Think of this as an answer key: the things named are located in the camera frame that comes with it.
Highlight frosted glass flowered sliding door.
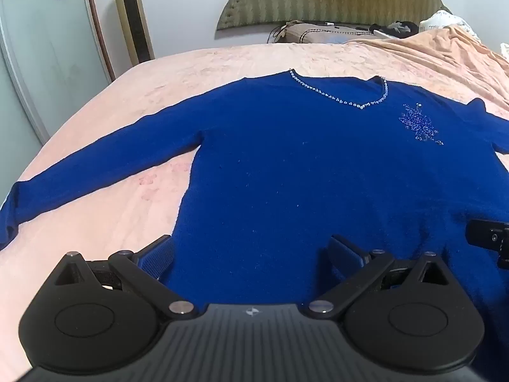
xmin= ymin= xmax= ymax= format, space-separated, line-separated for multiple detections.
xmin=0 ymin=0 xmax=117 ymax=148

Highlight orange blanket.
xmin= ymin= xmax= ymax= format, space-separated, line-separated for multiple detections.
xmin=345 ymin=24 xmax=509 ymax=122

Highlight gold tower fan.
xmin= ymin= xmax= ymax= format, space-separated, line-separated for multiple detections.
xmin=110 ymin=0 xmax=156 ymax=67

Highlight white printed pillow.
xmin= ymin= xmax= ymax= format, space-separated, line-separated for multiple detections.
xmin=419 ymin=9 xmax=480 ymax=37

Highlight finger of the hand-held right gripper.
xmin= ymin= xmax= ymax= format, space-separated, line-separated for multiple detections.
xmin=465 ymin=218 xmax=509 ymax=272

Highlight black clothes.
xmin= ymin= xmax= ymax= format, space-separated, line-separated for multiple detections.
xmin=369 ymin=20 xmax=421 ymax=37

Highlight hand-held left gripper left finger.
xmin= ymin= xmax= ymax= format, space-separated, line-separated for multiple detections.
xmin=55 ymin=235 xmax=196 ymax=320

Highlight brown pillow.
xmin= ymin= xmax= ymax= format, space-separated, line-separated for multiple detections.
xmin=277 ymin=21 xmax=398 ymax=45

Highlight bed with pink sheet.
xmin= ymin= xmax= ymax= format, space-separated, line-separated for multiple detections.
xmin=0 ymin=42 xmax=509 ymax=382

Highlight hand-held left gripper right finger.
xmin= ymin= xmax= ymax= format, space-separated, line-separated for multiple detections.
xmin=307 ymin=235 xmax=453 ymax=320

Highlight blue beaded knit sweater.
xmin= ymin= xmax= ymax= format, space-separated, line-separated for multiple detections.
xmin=0 ymin=69 xmax=509 ymax=382

